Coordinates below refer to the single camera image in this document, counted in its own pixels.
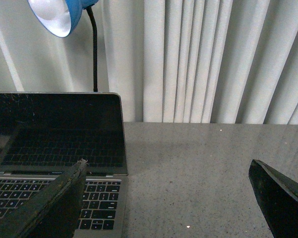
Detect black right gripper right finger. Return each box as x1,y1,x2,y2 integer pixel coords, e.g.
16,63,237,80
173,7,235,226
248,160,298,238

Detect worn black right gripper left finger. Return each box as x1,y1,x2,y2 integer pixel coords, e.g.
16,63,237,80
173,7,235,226
0,159,87,238

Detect silver laptop with black keys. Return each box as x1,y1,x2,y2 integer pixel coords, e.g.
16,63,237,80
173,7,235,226
0,92,128,238

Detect white pleated curtain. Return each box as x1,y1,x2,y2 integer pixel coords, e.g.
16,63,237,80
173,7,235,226
0,0,298,124

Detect blue desk lamp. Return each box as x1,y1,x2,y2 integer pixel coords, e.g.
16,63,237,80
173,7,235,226
28,0,98,92

